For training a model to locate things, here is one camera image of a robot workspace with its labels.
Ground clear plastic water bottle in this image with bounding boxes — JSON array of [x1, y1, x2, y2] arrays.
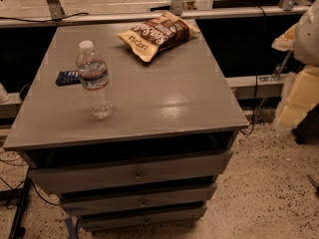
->
[[76, 40, 114, 120]]

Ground grey drawer cabinet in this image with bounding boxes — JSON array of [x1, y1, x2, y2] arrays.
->
[[2, 19, 250, 233]]

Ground tan brown snack bag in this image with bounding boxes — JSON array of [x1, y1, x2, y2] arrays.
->
[[118, 11, 199, 63]]

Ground middle grey drawer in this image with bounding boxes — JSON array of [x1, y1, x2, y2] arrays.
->
[[61, 183, 216, 216]]

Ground grey drawer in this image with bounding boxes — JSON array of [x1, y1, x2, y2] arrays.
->
[[61, 183, 216, 216], [30, 150, 232, 194], [79, 202, 207, 231]]

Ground dark blue small packet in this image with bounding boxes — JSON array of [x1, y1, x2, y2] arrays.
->
[[56, 71, 80, 87]]

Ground bottom grey drawer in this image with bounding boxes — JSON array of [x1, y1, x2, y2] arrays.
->
[[79, 202, 207, 231]]

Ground top grey drawer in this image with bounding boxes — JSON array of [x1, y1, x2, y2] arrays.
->
[[30, 150, 232, 194]]

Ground yellow foam padding block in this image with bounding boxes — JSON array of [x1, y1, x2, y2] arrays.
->
[[272, 65, 319, 133]]

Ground black floor stand bar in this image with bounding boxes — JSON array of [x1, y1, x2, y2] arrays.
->
[[8, 177, 31, 239]]

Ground grey metal frame rail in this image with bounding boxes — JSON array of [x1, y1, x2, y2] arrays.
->
[[0, 5, 309, 29]]

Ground black hanging cable right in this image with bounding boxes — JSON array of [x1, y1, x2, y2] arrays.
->
[[239, 6, 268, 137]]

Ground black cable on rail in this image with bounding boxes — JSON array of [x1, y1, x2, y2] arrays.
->
[[0, 11, 90, 24]]

